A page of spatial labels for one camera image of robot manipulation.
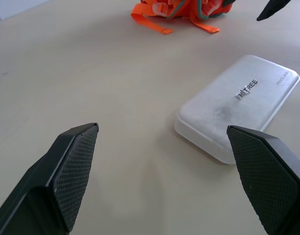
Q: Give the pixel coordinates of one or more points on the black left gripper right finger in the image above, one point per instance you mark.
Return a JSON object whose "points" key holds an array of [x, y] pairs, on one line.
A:
{"points": [[264, 176]]}

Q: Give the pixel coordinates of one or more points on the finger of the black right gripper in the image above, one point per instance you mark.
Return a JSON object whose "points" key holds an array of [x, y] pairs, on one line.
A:
{"points": [[227, 2], [270, 9]]}

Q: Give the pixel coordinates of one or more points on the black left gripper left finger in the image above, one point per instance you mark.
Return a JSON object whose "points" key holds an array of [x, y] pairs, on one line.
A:
{"points": [[54, 181]]}

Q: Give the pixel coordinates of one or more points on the orange fabric bag with straps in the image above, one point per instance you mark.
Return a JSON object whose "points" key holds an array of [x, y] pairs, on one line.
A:
{"points": [[181, 12]]}

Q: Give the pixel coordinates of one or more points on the white pencil case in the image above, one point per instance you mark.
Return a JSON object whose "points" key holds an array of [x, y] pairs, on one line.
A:
{"points": [[237, 107]]}

